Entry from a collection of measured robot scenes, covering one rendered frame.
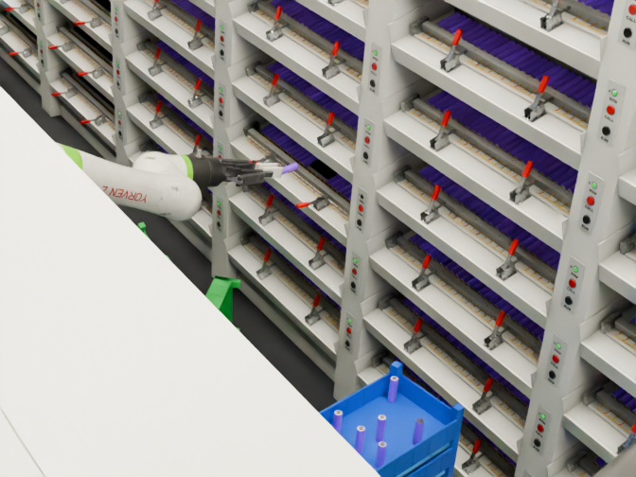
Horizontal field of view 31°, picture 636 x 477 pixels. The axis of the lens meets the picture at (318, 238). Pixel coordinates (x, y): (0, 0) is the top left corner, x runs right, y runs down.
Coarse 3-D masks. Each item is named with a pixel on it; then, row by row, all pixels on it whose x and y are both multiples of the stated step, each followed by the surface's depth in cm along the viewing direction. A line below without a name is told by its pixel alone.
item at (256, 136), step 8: (256, 136) 334; (256, 144) 333; (264, 144) 330; (272, 144) 330; (280, 152) 326; (280, 160) 326; (288, 160) 322; (304, 168) 318; (304, 176) 317; (312, 176) 315; (312, 184) 314; (320, 184) 312; (328, 192) 308; (336, 200) 306; (344, 200) 305; (336, 208) 305; (344, 208) 303
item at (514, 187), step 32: (416, 96) 270; (448, 96) 269; (384, 128) 271; (416, 128) 265; (448, 128) 262; (480, 128) 258; (448, 160) 254; (480, 160) 251; (512, 160) 246; (544, 160) 246; (480, 192) 248; (512, 192) 239; (544, 192) 240; (544, 224) 233
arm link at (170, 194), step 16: (96, 160) 251; (96, 176) 249; (112, 176) 253; (128, 176) 256; (144, 176) 260; (160, 176) 264; (176, 176) 269; (112, 192) 253; (128, 192) 256; (144, 192) 259; (160, 192) 262; (176, 192) 266; (192, 192) 268; (144, 208) 263; (160, 208) 264; (176, 208) 266; (192, 208) 268
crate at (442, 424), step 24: (384, 384) 252; (408, 384) 251; (336, 408) 242; (360, 408) 249; (384, 408) 249; (408, 408) 250; (432, 408) 247; (456, 408) 239; (408, 432) 243; (432, 432) 244; (456, 432) 242; (408, 456) 232
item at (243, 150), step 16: (240, 128) 338; (256, 128) 339; (240, 144) 336; (288, 176) 321; (320, 176) 318; (288, 192) 317; (304, 192) 314; (304, 208) 313; (320, 224) 309; (336, 224) 302
